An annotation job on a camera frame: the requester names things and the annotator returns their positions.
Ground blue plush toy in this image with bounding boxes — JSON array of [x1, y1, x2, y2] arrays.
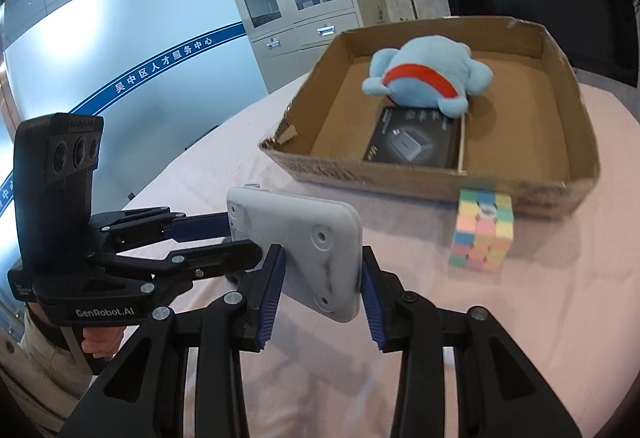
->
[[362, 36, 494, 119]]

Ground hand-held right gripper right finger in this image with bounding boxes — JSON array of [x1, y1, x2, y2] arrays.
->
[[361, 245, 583, 438]]

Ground white power strip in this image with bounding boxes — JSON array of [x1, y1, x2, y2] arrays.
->
[[226, 185, 363, 324]]

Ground cardboard box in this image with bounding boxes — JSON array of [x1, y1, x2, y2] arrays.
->
[[257, 16, 601, 220]]

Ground black product box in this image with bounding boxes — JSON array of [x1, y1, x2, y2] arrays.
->
[[362, 106, 463, 168]]

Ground person's beige trousers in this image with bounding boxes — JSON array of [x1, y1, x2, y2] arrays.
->
[[0, 308, 96, 438]]

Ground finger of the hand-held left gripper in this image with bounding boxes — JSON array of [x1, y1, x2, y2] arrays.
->
[[90, 211, 234, 245], [95, 239, 264, 285]]

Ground pastel puzzle cube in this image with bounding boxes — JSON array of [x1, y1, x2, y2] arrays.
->
[[448, 188, 516, 274]]

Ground grey metal glass-door cabinet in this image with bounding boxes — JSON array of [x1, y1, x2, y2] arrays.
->
[[217, 0, 363, 94]]

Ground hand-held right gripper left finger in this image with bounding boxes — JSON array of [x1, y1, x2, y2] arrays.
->
[[57, 244, 287, 438]]

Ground person's left hand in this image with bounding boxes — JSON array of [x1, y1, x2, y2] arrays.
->
[[82, 325, 126, 360]]

